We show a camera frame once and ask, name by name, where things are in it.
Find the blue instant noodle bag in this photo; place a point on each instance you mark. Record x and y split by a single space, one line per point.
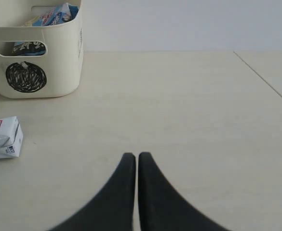
56 15

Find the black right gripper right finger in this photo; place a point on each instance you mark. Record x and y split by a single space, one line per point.
161 207

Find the blue white milk carton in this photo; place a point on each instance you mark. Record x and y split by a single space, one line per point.
11 137

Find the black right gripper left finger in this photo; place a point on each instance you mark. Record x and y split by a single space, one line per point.
111 209

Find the cream bin circle mark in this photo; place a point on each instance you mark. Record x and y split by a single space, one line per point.
39 61

